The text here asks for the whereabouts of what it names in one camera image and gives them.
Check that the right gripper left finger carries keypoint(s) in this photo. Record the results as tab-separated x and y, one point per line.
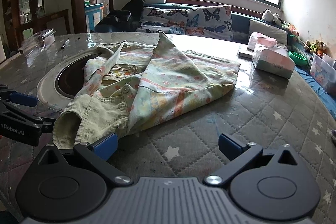
94	158

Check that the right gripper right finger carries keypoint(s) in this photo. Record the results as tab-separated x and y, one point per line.
241	156

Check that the floral green child shirt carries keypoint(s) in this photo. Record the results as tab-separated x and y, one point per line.
131	87

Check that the black clothes pile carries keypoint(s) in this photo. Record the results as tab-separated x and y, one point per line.
123	20

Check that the round induction cooktop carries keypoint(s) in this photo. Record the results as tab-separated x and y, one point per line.
61	84

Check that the clear plastic container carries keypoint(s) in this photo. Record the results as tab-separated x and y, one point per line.
37	43

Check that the black marker pen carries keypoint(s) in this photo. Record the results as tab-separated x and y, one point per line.
65	44

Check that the flat grey notebook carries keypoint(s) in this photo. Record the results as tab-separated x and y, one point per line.
245	53

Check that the dark wood display cabinet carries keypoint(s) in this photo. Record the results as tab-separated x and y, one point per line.
23	18

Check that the green bowl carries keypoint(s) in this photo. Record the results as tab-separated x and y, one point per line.
298	59

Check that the far pink tissue pack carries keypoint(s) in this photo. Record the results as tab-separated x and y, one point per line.
258	38

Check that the clear plastic storage box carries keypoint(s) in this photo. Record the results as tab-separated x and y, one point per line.
324	74

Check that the grey cushion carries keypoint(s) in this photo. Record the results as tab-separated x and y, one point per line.
273	32

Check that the blue white cabinet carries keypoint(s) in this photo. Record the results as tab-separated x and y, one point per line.
93	15

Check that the brown plush toy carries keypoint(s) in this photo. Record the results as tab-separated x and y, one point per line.
315	48

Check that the right butterfly pillow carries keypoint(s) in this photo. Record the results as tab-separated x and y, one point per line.
210	22

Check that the butterfly pillow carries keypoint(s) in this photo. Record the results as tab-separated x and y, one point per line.
210	22
155	20

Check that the pink green plush toy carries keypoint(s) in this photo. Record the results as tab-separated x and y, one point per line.
290	27

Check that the white plush toy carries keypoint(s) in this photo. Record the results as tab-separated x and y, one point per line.
270	17

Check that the left butterfly pillow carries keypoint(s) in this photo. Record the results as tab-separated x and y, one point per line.
155	20

